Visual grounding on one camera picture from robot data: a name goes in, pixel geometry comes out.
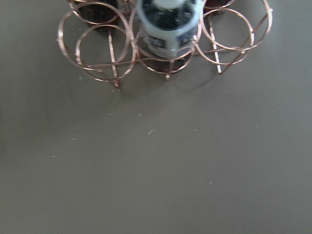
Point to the dark drink bottle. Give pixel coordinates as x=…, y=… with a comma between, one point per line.
x=210, y=5
x=95, y=14
x=169, y=29

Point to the dark drink bottle lower left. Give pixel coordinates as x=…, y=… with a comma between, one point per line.
x=169, y=29

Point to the dark drink bottle upper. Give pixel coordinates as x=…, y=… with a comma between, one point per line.
x=95, y=14

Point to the dark drink bottle right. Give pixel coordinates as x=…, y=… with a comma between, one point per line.
x=210, y=5

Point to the copper wire bottle rack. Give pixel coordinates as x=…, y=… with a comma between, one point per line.
x=123, y=41

